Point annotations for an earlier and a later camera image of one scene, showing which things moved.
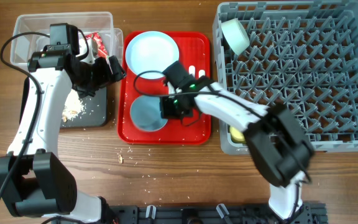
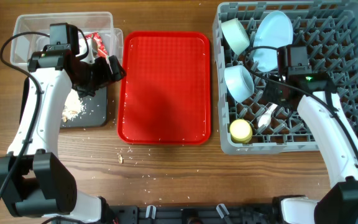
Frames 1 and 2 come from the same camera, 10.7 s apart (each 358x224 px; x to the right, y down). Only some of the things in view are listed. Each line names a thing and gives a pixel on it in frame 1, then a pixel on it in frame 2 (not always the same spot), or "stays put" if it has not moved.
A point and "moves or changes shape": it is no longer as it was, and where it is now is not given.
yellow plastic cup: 237,136 stays put
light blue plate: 151,51 to 275,29
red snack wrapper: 102,51 stays put
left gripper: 105,76 stays put
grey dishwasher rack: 317,59 stays put
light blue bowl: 145,113 to 239,83
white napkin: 92,52 stays put
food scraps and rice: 73,106 stays put
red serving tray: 194,50 stays put
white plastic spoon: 201,73 moves or changes shape
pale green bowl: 235,35 stays put
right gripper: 165,114 to 268,93
